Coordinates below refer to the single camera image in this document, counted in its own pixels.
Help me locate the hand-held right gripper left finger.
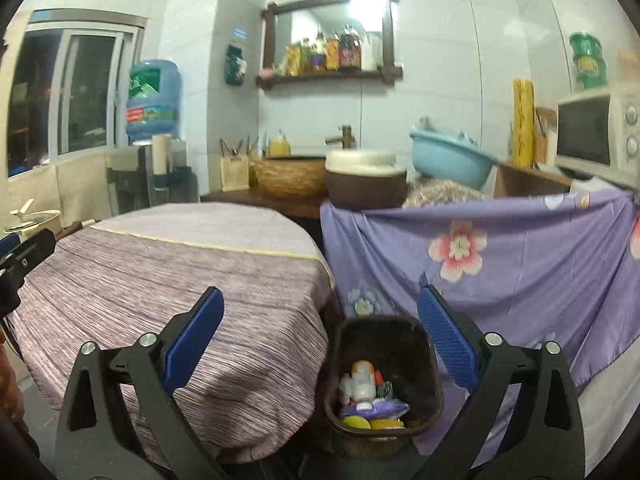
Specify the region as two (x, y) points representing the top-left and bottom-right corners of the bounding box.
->
(55, 286), (225, 480)

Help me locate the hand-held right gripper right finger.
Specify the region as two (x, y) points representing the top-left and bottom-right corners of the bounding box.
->
(415, 284), (586, 480)

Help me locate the brown plastic bin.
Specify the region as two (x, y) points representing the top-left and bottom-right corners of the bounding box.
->
(322, 314), (445, 458)

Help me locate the purple plastic bag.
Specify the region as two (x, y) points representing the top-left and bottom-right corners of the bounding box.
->
(372, 397), (411, 418)

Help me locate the white plastic bottle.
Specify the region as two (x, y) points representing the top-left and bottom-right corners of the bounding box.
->
(340, 360), (378, 408)

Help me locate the person's left hand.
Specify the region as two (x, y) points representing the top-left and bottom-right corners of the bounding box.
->
(0, 342), (25, 423)

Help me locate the pot with lid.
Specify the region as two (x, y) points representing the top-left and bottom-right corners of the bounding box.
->
(2, 199), (63, 241)

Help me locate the grey water dispenser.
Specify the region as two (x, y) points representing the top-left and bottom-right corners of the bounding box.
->
(105, 140), (198, 213)

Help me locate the purple floral sheet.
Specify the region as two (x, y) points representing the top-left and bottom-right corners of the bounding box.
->
(320, 187), (640, 458)

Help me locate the brown patterned cloth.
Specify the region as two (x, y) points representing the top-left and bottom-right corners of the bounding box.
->
(402, 176), (488, 208)

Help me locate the white cup tube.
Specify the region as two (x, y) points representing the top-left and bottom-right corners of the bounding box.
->
(151, 134), (172, 188)

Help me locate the sliding window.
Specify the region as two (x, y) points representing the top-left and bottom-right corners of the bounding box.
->
(7, 9), (148, 178)

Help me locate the beige chopstick holder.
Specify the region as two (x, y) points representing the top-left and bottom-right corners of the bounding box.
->
(220, 155), (251, 192)

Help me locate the wooden cabinet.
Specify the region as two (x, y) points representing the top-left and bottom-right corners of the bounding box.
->
(492, 161), (576, 198)

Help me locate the blue plastic basin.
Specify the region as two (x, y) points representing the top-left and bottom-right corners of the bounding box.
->
(410, 126), (499, 190)

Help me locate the wicker basket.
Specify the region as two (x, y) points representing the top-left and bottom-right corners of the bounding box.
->
(254, 156), (328, 198)

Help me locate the blue water jug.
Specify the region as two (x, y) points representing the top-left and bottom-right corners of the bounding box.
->
(125, 59), (183, 143)

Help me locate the yellow soap bottle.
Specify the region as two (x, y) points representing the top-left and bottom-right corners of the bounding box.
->
(267, 130), (292, 157)

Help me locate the grey plastic bag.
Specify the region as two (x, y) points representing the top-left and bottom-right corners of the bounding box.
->
(417, 116), (476, 141)

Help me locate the bamboo utensil holder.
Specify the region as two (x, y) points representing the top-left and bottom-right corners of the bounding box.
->
(534, 106), (558, 165)

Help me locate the yellow roll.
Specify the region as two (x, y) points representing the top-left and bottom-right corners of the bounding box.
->
(512, 78), (536, 168)

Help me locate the brass faucet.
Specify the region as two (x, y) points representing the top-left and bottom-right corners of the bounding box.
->
(325, 124), (357, 150)

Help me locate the white microwave oven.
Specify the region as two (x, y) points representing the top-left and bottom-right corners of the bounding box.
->
(555, 82), (640, 188)

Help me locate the large dark bottle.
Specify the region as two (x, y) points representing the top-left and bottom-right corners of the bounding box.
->
(339, 30), (362, 68)

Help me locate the wooden framed mirror shelf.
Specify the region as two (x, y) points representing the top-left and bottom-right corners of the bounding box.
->
(256, 0), (405, 91)

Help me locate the dark wall-hung bag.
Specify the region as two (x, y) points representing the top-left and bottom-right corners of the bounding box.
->
(225, 44), (247, 86)

